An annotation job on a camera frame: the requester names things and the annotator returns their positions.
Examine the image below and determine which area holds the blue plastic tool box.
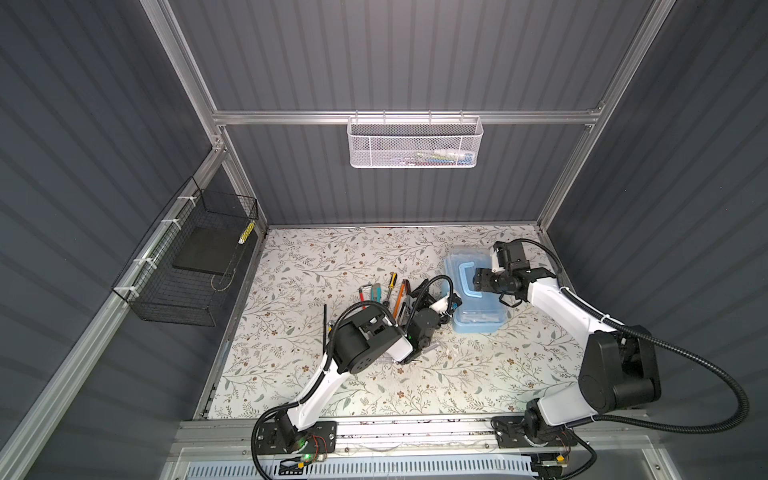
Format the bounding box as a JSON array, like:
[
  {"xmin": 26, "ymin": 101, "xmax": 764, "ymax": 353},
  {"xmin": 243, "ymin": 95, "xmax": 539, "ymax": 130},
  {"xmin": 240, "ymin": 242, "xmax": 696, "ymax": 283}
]
[{"xmin": 444, "ymin": 248, "xmax": 506, "ymax": 334}]

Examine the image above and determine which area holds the yellow black screwdriver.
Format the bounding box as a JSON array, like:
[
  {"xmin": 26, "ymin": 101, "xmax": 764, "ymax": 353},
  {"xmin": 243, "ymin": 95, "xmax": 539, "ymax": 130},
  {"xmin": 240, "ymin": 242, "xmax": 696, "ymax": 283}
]
[{"xmin": 383, "ymin": 272, "xmax": 397, "ymax": 307}]

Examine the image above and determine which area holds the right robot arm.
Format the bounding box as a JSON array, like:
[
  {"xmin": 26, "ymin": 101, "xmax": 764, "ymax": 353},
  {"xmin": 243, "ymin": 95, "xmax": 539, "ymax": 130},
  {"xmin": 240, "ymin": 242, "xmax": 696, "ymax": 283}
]
[{"xmin": 473, "ymin": 239, "xmax": 661, "ymax": 436}]

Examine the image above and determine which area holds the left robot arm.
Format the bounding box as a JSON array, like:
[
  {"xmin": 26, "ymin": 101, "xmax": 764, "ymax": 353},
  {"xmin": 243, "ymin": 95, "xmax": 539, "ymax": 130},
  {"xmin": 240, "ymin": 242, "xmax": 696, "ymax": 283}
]
[{"xmin": 277, "ymin": 295, "xmax": 462, "ymax": 434}]

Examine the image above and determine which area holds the teal utility knife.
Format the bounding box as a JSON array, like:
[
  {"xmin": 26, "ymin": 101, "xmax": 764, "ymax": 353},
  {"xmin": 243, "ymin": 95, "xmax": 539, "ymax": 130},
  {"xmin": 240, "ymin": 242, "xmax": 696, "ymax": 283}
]
[{"xmin": 369, "ymin": 283, "xmax": 382, "ymax": 302}]

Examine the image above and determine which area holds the black hex key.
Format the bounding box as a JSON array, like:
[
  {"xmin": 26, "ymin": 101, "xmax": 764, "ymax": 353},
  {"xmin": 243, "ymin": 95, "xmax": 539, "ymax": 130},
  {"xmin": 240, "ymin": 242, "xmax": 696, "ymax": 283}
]
[{"xmin": 322, "ymin": 304, "xmax": 328, "ymax": 355}]

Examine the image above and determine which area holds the white vented panel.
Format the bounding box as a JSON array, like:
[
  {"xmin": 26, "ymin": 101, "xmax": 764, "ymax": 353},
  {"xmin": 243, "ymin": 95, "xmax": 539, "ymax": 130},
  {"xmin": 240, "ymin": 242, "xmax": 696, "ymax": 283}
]
[{"xmin": 182, "ymin": 457, "xmax": 538, "ymax": 480}]

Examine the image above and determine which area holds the yellow item in basket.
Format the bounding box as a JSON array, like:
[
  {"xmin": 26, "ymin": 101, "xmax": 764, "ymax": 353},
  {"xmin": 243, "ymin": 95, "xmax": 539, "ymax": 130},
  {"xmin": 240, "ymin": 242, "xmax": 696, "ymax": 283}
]
[{"xmin": 238, "ymin": 221, "xmax": 255, "ymax": 245}]

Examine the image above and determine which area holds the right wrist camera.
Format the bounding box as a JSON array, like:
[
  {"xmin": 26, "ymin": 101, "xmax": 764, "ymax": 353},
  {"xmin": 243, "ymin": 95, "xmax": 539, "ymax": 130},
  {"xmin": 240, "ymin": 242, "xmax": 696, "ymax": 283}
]
[{"xmin": 490, "ymin": 246, "xmax": 505, "ymax": 274}]

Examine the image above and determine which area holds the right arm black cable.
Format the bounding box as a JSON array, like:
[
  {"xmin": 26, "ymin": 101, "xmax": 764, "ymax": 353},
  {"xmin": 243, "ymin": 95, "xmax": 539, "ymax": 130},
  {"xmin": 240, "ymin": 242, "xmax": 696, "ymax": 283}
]
[{"xmin": 509, "ymin": 238, "xmax": 751, "ymax": 434}]

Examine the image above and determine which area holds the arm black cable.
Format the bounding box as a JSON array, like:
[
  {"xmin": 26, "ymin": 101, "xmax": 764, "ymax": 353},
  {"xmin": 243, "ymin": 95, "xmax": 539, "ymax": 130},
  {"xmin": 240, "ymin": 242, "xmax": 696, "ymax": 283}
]
[
  {"xmin": 250, "ymin": 274, "xmax": 455, "ymax": 480},
  {"xmin": 509, "ymin": 238, "xmax": 751, "ymax": 434}
]

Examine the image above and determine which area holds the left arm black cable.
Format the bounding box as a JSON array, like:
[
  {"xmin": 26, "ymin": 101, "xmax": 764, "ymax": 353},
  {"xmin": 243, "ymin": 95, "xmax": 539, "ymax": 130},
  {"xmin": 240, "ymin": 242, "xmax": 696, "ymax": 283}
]
[{"xmin": 250, "ymin": 274, "xmax": 455, "ymax": 480}]

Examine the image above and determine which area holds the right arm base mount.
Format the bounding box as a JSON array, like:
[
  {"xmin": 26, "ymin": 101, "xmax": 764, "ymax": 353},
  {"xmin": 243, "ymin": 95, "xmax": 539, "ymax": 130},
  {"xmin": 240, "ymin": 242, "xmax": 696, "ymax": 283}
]
[{"xmin": 490, "ymin": 415, "xmax": 577, "ymax": 449}]

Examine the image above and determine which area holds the white wire mesh basket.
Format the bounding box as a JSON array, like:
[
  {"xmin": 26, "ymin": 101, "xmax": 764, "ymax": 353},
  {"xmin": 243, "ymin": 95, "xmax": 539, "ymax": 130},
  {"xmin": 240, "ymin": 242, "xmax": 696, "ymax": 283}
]
[{"xmin": 346, "ymin": 115, "xmax": 484, "ymax": 169}]

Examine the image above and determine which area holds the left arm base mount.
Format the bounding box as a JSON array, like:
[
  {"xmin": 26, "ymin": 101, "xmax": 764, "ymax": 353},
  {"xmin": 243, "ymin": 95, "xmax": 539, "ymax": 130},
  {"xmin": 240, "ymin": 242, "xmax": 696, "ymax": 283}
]
[{"xmin": 251, "ymin": 420, "xmax": 338, "ymax": 455}]

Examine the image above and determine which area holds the black wire basket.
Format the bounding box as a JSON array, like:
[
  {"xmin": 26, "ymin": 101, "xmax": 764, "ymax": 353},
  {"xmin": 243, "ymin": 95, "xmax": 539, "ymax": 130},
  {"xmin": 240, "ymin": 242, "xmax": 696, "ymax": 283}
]
[{"xmin": 113, "ymin": 179, "xmax": 259, "ymax": 327}]

